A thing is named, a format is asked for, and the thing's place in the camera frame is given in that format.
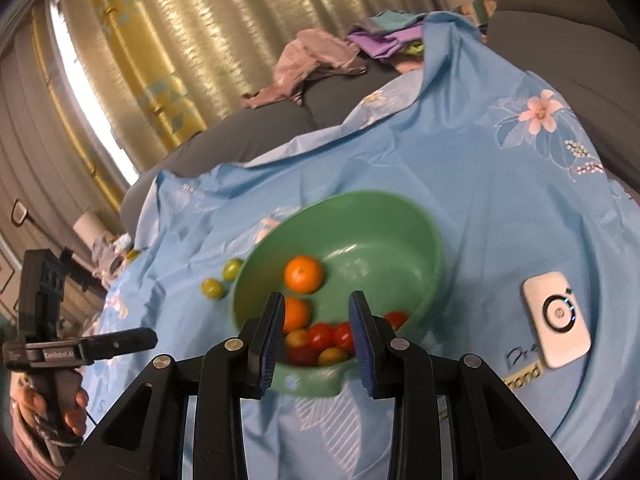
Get pile of light clothes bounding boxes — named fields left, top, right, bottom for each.
left=91, top=234, right=134, bottom=275

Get green plastic bowl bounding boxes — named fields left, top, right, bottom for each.
left=231, top=190, right=445, bottom=398

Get dark red cherry tomato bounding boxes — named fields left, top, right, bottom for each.
left=286, top=346, right=319, bottom=367

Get white pocket router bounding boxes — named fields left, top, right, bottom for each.
left=521, top=271, right=593, bottom=370

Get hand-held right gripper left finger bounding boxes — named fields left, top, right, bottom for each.
left=75, top=291, right=286, bottom=480

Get pink garment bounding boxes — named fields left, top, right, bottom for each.
left=239, top=29, right=369, bottom=110

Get grey curtain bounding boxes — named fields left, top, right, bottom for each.
left=0, top=40, right=136, bottom=321

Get grey sofa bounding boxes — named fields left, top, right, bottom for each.
left=120, top=0, right=640, bottom=221

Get blue floral cloth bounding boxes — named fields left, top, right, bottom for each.
left=95, top=10, right=640, bottom=480

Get purple garment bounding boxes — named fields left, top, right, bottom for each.
left=346, top=11, right=427, bottom=61

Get orange mandarin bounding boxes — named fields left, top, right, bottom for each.
left=284, top=255, right=324, bottom=295
left=281, top=297, right=313, bottom=335

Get person's left forearm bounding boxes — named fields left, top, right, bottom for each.
left=9, top=422, right=61, bottom=480

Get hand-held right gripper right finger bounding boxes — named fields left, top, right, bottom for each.
left=348, top=290, right=581, bottom=480

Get gold patterned curtain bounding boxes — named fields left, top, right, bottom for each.
left=30, top=0, right=451, bottom=191

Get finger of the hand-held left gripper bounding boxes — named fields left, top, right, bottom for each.
left=89, top=327, right=159, bottom=362

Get person's left hand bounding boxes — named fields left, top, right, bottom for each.
left=10, top=385, right=90, bottom=438

